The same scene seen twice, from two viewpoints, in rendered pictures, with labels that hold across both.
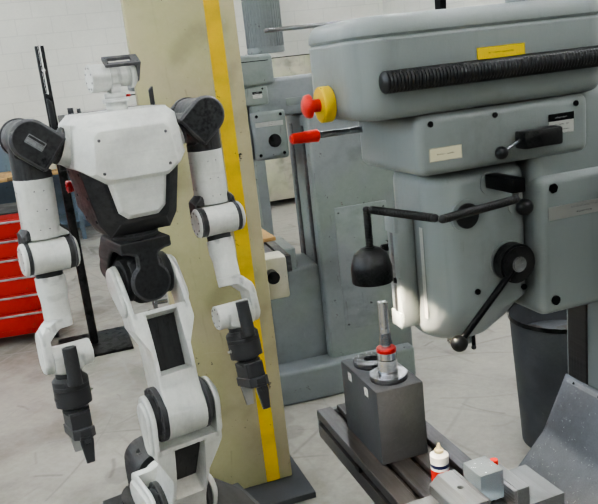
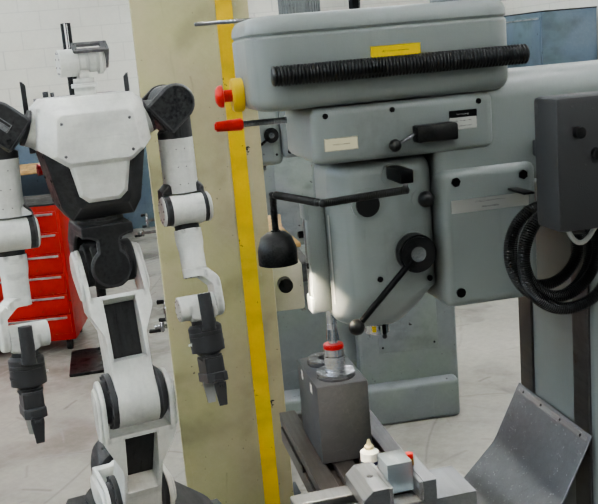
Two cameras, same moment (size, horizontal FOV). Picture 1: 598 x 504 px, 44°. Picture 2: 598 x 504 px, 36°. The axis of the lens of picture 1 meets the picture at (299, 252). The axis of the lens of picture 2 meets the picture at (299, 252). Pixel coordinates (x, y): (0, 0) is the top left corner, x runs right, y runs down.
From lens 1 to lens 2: 0.52 m
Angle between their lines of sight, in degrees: 7
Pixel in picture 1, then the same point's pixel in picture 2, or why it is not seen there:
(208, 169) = (176, 157)
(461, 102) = (355, 96)
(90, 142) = (53, 125)
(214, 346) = not seen: hidden behind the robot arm
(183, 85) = (188, 71)
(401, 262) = (312, 248)
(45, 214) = (8, 194)
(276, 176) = not seen: hidden behind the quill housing
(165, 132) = (129, 118)
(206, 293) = not seen: hidden behind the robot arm
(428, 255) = (334, 242)
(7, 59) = (46, 35)
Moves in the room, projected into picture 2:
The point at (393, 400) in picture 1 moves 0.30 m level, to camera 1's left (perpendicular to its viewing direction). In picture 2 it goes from (335, 397) to (204, 403)
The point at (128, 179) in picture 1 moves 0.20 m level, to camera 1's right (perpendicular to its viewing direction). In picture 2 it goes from (90, 163) to (171, 157)
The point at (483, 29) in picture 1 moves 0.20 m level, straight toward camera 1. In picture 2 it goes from (377, 29) to (340, 30)
